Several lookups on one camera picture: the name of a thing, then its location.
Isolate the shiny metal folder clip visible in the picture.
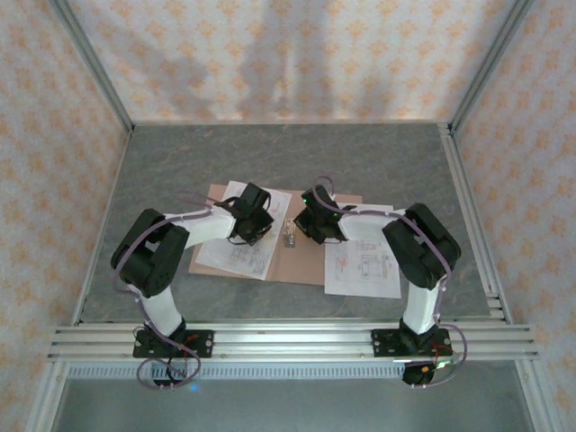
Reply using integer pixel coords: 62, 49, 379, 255
282, 217, 299, 249

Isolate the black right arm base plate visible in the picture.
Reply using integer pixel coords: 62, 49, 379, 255
369, 328, 451, 359

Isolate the white printed drawing sheet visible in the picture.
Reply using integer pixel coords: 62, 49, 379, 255
324, 238, 402, 299
194, 180, 292, 281

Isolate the aluminium frame post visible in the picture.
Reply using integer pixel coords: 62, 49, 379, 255
48, 0, 135, 135
515, 359, 560, 432
25, 359, 69, 432
449, 0, 537, 135

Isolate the grey slotted cable duct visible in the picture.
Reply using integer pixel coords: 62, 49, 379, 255
67, 363, 409, 382

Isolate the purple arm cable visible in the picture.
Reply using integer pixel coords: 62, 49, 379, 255
312, 175, 472, 389
111, 189, 239, 392

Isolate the aluminium lower frame post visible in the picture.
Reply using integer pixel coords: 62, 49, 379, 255
25, 359, 69, 432
515, 359, 560, 432

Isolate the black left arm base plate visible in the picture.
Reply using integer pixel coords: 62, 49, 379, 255
132, 329, 213, 359

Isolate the black connector block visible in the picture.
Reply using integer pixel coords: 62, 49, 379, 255
150, 362, 194, 391
401, 359, 461, 391

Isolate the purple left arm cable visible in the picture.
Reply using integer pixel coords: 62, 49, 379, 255
111, 189, 239, 392

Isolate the brown cardboard sheet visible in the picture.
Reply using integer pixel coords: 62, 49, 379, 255
188, 183, 365, 286

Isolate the aluminium side rail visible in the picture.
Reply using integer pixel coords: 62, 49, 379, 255
438, 123, 514, 326

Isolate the aluminium mounting rail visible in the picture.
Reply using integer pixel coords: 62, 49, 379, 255
47, 319, 540, 362

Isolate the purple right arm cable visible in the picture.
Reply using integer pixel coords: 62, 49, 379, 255
312, 175, 472, 389

